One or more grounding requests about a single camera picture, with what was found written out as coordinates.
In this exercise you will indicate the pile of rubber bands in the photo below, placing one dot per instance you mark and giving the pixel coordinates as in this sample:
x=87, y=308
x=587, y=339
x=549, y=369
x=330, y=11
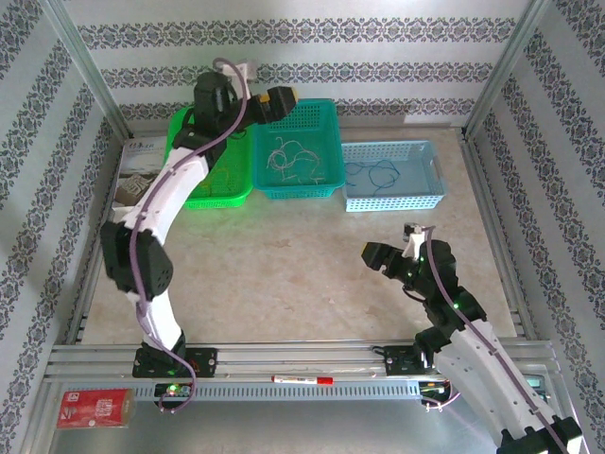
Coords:
x=276, y=158

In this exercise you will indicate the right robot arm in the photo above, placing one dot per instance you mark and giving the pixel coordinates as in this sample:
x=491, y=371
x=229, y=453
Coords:
x=468, y=378

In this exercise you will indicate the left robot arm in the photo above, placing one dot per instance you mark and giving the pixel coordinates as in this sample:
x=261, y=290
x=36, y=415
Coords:
x=182, y=184

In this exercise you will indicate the green plastic basket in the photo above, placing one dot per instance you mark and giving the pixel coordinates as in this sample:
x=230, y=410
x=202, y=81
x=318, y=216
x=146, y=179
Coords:
x=238, y=161

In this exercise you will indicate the light blue plastic basket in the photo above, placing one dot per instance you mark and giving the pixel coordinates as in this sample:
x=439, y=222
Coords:
x=392, y=201

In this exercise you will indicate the teal plastic basket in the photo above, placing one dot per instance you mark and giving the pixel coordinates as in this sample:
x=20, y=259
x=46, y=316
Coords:
x=326, y=142

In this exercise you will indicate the white booklet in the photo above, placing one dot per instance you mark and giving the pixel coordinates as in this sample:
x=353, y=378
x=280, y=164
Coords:
x=130, y=161

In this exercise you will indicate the small circuit board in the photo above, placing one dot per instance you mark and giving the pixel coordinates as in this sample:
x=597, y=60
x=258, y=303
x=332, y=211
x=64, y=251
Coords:
x=432, y=388
x=172, y=390

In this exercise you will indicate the red and white marker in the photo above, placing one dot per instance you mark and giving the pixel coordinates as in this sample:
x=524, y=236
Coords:
x=302, y=378

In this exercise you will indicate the red cardboard box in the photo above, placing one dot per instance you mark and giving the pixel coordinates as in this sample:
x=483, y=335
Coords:
x=94, y=407

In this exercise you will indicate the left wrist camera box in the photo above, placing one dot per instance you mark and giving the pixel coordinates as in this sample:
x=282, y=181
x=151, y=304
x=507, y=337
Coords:
x=238, y=70

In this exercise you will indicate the aluminium side rail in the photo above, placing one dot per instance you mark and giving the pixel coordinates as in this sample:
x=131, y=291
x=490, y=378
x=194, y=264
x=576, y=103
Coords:
x=104, y=213
x=490, y=213

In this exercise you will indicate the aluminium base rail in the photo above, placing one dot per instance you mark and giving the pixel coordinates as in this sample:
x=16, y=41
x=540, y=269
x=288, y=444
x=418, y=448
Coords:
x=302, y=359

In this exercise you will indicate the aluminium frame post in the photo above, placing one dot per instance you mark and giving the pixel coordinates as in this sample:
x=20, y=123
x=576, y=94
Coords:
x=87, y=71
x=506, y=71

